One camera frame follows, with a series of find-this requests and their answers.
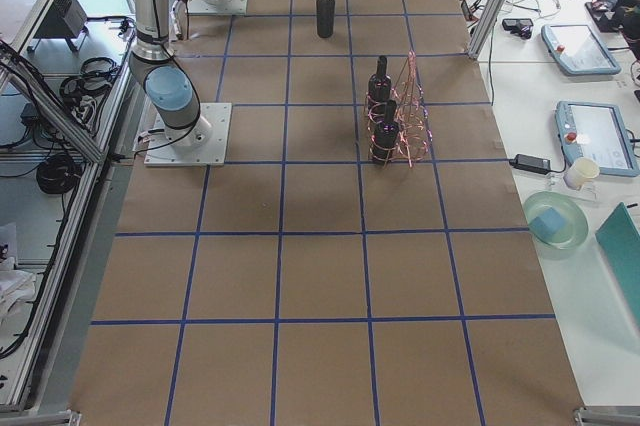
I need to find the dark wine bottle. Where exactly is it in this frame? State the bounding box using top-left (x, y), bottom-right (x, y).
top-left (371, 99), bottom-right (399, 165)
top-left (316, 0), bottom-right (335, 39)

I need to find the teach pendant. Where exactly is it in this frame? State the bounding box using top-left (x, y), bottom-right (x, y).
top-left (540, 24), bottom-right (621, 76)
top-left (555, 101), bottom-right (639, 177)

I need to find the teal board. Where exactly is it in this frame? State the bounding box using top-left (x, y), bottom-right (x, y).
top-left (595, 203), bottom-right (639, 327)

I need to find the dark wine bottle far slot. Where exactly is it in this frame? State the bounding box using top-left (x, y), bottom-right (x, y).
top-left (367, 55), bottom-right (391, 117)

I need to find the near teach pendant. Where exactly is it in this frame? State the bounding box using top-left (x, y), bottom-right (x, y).
top-left (555, 101), bottom-right (639, 177)

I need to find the brown paper table mat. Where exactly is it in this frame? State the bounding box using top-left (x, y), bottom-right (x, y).
top-left (70, 0), bottom-right (581, 425)

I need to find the grey control box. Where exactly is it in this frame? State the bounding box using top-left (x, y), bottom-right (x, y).
top-left (27, 0), bottom-right (88, 53)

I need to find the green glass plate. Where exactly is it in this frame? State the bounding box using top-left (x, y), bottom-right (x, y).
top-left (523, 191), bottom-right (589, 250)

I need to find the far teach pendant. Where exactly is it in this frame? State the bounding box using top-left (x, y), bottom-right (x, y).
top-left (540, 24), bottom-right (621, 76)

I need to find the white paper cup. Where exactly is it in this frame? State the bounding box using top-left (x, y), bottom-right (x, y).
top-left (563, 157), bottom-right (600, 190)

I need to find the black webcam device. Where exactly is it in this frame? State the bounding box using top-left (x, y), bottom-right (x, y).
top-left (501, 18), bottom-right (533, 39)

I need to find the blue foam cube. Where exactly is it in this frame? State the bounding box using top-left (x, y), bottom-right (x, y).
top-left (529, 207), bottom-right (567, 242)

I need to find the black power adapter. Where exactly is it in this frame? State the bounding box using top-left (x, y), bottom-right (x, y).
top-left (509, 154), bottom-right (551, 175)

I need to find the copper wire wine basket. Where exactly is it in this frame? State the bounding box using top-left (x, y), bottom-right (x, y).
top-left (364, 51), bottom-right (432, 166)

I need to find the coiled black cable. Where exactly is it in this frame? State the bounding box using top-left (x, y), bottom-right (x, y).
top-left (35, 153), bottom-right (82, 196)

